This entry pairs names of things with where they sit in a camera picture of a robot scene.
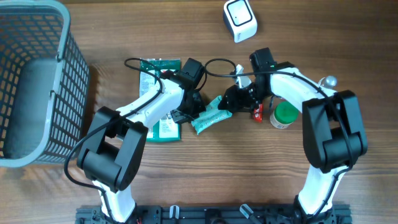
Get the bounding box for green 3M gloves package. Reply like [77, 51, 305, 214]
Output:
[139, 58, 181, 142]

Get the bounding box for black left camera cable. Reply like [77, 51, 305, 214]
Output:
[63, 57, 208, 223]

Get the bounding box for black right camera cable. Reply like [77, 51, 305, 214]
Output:
[203, 58, 355, 218]

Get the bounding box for black camera cable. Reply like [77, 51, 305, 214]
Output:
[63, 57, 208, 223]
[203, 58, 355, 218]

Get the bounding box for light green wipes packet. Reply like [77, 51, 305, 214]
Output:
[191, 95, 233, 134]

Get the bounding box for white barcode scanner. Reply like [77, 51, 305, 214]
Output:
[223, 0, 258, 43]

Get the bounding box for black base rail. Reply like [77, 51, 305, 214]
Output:
[75, 204, 353, 224]

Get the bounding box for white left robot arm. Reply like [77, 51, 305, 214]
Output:
[76, 68, 204, 223]

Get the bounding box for red Nescafe sachet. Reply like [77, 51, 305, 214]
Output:
[252, 103, 264, 123]

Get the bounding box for green lidded jar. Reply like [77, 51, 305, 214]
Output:
[270, 101, 299, 129]

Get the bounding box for yellow dish soap bottle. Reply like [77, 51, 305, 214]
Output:
[318, 75, 338, 89]

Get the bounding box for grey plastic shopping basket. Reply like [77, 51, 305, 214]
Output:
[1, 1, 90, 168]

